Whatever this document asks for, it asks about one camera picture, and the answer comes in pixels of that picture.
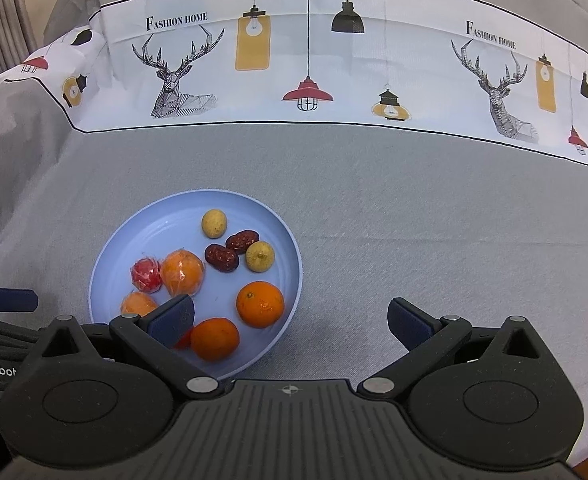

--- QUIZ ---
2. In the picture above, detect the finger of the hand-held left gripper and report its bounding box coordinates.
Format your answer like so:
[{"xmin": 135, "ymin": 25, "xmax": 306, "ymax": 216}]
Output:
[{"xmin": 0, "ymin": 286, "xmax": 39, "ymax": 314}]

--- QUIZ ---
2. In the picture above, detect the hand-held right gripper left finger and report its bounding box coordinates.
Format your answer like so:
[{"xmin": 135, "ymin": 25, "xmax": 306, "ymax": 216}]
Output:
[{"xmin": 26, "ymin": 295, "xmax": 221, "ymax": 401}]

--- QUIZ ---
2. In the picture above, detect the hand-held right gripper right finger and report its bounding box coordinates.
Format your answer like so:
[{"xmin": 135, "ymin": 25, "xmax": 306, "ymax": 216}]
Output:
[{"xmin": 356, "ymin": 297, "xmax": 557, "ymax": 397}]

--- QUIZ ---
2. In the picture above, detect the plastic-wrapped orange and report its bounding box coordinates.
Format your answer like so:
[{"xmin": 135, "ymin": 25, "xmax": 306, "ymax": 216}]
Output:
[
  {"xmin": 159, "ymin": 249, "xmax": 206, "ymax": 297},
  {"xmin": 120, "ymin": 291, "xmax": 159, "ymax": 318}
]

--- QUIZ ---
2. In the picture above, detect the bare mandarin orange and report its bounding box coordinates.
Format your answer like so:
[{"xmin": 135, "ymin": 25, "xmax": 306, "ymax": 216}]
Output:
[
  {"xmin": 236, "ymin": 281, "xmax": 285, "ymax": 329},
  {"xmin": 190, "ymin": 317, "xmax": 241, "ymax": 362}
]

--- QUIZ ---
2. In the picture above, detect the dark red jujube date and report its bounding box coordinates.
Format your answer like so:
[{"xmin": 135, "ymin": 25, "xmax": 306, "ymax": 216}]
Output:
[
  {"xmin": 225, "ymin": 229, "xmax": 259, "ymax": 255},
  {"xmin": 204, "ymin": 244, "xmax": 239, "ymax": 273}
]

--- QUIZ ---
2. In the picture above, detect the light blue plate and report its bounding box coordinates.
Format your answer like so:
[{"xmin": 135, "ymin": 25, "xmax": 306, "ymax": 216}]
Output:
[{"xmin": 88, "ymin": 189, "xmax": 305, "ymax": 380}]

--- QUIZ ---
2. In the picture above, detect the small yellow-green fruit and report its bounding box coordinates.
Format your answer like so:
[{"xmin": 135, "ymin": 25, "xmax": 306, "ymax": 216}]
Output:
[
  {"xmin": 201, "ymin": 209, "xmax": 227, "ymax": 239},
  {"xmin": 245, "ymin": 240, "xmax": 276, "ymax": 273}
]

